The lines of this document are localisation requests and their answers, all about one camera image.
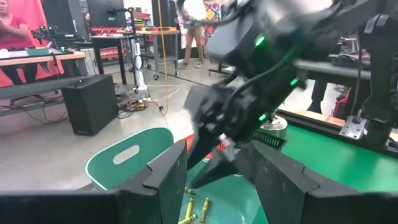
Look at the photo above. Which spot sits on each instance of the large teal plastic bin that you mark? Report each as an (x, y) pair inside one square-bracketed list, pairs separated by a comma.
[(102, 174)]

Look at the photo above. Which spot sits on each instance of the red storage bins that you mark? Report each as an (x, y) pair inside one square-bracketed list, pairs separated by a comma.
[(105, 31)]

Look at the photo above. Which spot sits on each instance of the grey low bench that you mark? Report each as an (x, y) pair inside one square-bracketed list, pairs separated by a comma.
[(31, 88)]

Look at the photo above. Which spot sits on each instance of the black panel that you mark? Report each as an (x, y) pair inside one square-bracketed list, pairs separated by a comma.
[(62, 15)]

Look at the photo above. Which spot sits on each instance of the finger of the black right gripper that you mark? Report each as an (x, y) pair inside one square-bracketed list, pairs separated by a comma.
[(202, 146), (217, 171)]

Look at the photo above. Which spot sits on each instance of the grey wheeled cart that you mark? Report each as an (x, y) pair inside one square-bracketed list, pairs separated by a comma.
[(161, 31)]

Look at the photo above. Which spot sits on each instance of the black monitor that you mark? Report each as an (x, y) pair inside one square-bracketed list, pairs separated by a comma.
[(105, 12)]

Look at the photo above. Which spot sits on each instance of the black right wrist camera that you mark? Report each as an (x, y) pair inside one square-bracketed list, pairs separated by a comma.
[(233, 37)]

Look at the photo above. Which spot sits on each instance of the white tower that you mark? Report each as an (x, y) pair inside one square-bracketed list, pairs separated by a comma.
[(136, 62)]

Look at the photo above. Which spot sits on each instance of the black camera rig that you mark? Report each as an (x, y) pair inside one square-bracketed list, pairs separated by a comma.
[(46, 32)]

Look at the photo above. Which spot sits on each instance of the black table frame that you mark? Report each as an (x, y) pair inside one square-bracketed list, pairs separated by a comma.
[(311, 119)]

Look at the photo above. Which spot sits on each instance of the wooden desk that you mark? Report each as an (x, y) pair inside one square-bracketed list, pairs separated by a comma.
[(40, 57)]

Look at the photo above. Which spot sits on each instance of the black floor box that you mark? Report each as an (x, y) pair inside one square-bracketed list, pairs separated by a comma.
[(90, 105)]

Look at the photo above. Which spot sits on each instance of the green table mat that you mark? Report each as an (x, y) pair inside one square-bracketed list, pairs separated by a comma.
[(326, 161)]

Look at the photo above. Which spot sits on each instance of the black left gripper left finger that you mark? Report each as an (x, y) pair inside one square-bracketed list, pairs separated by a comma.
[(93, 208)]

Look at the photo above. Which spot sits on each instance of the silver mounting bracket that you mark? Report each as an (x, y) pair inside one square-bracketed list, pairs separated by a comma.
[(353, 127)]

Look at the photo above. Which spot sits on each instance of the black table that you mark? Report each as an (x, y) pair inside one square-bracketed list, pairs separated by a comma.
[(109, 39)]

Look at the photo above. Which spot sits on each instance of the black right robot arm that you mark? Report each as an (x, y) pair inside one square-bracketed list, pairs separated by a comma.
[(311, 37)]

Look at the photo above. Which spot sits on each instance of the orange panel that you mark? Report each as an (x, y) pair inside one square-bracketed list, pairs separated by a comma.
[(34, 12)]

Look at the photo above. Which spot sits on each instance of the grey side desk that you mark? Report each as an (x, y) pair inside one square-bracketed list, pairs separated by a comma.
[(326, 68)]

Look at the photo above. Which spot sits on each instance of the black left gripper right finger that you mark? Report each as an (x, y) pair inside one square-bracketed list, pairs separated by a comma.
[(311, 205)]

